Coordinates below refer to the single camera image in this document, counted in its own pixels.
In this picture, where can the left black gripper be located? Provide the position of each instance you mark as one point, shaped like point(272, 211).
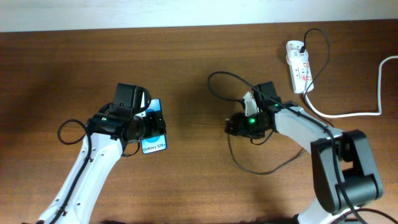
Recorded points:
point(156, 124)

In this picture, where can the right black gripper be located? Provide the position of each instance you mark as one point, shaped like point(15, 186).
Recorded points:
point(238, 119)

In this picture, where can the blue Galaxy smartphone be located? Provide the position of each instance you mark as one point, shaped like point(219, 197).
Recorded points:
point(158, 143)

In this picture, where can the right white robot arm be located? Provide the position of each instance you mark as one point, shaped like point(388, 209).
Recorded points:
point(345, 174)

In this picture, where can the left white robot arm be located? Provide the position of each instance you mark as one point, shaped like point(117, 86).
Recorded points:
point(105, 140)

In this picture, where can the white charger adapter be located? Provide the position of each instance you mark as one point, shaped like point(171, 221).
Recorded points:
point(296, 56)

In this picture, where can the white power strip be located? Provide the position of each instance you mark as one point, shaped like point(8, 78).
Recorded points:
point(300, 72)

